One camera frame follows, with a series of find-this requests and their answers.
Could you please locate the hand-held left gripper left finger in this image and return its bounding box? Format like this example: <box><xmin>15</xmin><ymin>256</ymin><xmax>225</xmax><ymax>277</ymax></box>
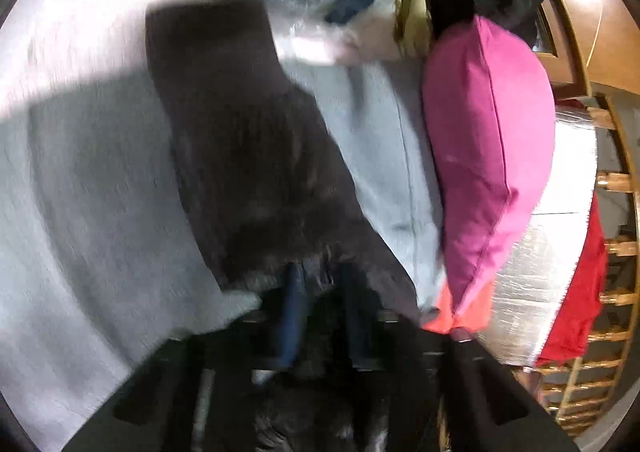
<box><xmin>65</xmin><ymin>263</ymin><xmax>312</xmax><ymax>452</ymax></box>

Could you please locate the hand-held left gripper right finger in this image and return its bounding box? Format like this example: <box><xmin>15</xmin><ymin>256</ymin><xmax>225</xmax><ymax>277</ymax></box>
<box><xmin>342</xmin><ymin>264</ymin><xmax>578</xmax><ymax>452</ymax></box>

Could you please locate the dark padded jacket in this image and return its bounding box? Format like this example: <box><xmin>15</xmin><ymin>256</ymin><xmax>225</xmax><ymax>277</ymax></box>
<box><xmin>145</xmin><ymin>0</ymin><xmax>422</xmax><ymax>452</ymax></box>

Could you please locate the orange cloth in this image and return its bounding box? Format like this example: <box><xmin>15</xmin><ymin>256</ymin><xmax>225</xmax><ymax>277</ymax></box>
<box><xmin>422</xmin><ymin>279</ymin><xmax>497</xmax><ymax>335</ymax></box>

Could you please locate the silver foil mat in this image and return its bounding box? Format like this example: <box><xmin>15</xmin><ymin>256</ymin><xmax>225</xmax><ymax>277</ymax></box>
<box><xmin>475</xmin><ymin>102</ymin><xmax>599</xmax><ymax>369</ymax></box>

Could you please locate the pink pillow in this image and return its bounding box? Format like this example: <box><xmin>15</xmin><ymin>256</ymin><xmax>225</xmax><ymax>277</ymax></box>
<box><xmin>421</xmin><ymin>16</ymin><xmax>557</xmax><ymax>329</ymax></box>

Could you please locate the red cloth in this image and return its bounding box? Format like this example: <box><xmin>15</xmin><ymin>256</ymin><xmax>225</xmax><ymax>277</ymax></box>
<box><xmin>535</xmin><ymin>197</ymin><xmax>609</xmax><ymax>369</ymax></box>

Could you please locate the grey bed sheet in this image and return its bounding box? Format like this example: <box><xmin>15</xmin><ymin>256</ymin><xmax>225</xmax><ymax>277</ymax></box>
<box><xmin>0</xmin><ymin>0</ymin><xmax>447</xmax><ymax>452</ymax></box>

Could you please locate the golden cloth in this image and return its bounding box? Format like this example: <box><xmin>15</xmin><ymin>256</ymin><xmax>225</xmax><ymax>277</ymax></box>
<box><xmin>392</xmin><ymin>0</ymin><xmax>434</xmax><ymax>56</ymax></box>

